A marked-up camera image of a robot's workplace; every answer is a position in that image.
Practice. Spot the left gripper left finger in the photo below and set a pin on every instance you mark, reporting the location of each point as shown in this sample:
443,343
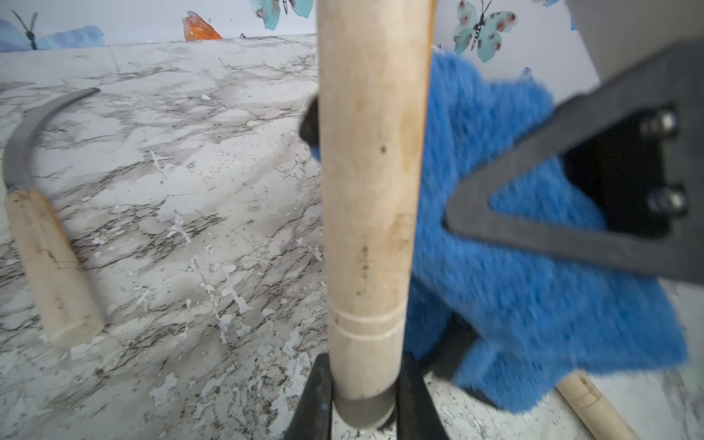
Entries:
312,419

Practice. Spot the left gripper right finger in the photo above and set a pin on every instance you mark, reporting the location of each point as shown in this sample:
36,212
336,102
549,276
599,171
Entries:
417,418

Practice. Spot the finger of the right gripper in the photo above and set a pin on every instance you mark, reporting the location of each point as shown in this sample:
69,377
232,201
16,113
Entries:
309,130

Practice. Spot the blue rag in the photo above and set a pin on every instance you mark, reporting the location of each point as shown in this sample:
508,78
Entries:
503,325

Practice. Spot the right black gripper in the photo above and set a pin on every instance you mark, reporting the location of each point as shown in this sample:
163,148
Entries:
635,147

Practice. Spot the sickle wooden handle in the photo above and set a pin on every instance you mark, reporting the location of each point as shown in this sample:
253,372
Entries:
68,309
593,409
374,67

